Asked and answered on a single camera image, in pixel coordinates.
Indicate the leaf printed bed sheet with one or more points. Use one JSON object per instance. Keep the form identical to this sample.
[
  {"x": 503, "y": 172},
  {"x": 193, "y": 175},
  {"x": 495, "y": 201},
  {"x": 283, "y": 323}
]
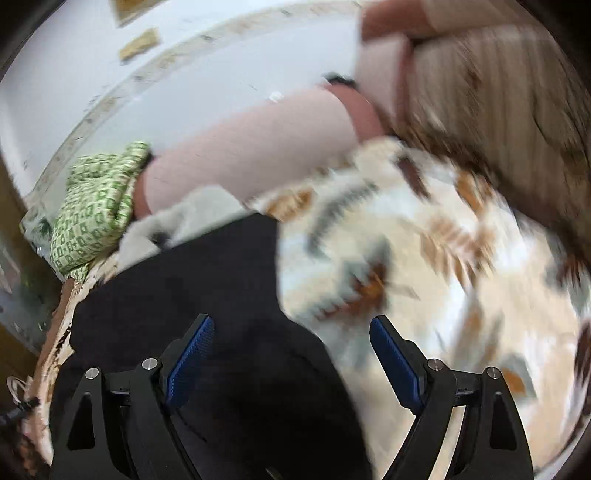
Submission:
[{"x": 415, "y": 258}]

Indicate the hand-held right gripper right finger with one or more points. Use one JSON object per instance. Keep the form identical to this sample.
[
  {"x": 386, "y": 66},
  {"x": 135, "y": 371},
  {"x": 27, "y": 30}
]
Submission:
[{"x": 397, "y": 364}]

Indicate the striped beige cloth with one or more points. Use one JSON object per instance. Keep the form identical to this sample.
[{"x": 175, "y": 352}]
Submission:
[{"x": 498, "y": 92}]

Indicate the yellow wall sticker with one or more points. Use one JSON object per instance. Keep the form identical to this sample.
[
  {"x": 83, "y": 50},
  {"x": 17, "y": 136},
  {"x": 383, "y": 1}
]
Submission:
[
  {"x": 138, "y": 44},
  {"x": 125, "y": 9}
]

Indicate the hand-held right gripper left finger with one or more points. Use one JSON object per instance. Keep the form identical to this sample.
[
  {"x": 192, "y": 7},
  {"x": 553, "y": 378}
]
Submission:
[{"x": 191, "y": 360}]

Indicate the green patterned cloth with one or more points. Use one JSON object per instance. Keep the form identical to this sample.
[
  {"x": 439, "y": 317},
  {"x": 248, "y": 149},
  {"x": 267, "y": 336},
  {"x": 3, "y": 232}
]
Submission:
[{"x": 92, "y": 207}]

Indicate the person's left forearm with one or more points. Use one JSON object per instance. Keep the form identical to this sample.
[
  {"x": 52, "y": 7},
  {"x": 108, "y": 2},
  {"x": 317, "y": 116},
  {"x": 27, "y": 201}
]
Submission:
[{"x": 249, "y": 147}]

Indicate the black garment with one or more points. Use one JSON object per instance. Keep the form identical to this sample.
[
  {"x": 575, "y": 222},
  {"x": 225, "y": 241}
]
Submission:
[{"x": 240, "y": 286}]

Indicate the pale pink cloth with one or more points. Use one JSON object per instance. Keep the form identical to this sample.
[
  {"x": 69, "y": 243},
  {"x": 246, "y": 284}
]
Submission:
[{"x": 383, "y": 69}]

